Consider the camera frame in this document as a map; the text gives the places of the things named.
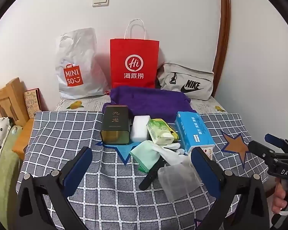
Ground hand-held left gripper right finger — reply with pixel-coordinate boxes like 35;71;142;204
191;147;270;230

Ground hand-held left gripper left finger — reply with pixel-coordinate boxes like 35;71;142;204
16;147;94;230

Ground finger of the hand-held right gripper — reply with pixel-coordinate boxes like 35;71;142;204
265;134;288;154
248;140;279;163

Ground white glove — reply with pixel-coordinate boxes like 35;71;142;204
152;142;195;166

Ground yellow pouch with black straps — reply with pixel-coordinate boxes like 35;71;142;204
170;124;180;141

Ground light green tissue pack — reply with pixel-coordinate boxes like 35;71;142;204
146;118;175;145

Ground mint green cloth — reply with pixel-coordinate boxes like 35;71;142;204
130;140;164;173

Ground white sponge block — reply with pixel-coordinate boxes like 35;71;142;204
130;115;151;142

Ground person's right hand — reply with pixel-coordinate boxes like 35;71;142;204
272;177;288;215

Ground clear plastic bag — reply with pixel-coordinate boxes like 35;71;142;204
157;158;204;202

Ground grey checked star blanket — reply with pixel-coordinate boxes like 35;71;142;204
16;110;271;230

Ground blue tissue pack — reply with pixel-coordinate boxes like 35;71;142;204
175;111;216;156

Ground dark tea tin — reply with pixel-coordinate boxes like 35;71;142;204
100;105;130;145

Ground green blanket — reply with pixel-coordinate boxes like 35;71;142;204
0;125;23;230

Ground patterned brown box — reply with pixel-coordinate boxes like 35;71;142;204
23;88;48;119

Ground white floral pillow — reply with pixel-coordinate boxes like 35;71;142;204
0;117;12;164

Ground purple cloth bag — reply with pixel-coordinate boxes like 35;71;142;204
102;86;195;121

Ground grey pouch bag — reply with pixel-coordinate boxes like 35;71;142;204
156;63;214;100

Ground wooden bed headboard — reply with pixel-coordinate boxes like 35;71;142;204
0;77;35;160

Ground white plastic shopping bag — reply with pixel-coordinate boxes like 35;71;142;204
55;27;108;100

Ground red paper bag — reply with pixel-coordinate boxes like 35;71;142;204
110;19;159;89

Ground black strap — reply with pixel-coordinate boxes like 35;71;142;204
139;157;165;191

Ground brown wooden door frame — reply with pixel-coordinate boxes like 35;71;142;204
212;0;231;99

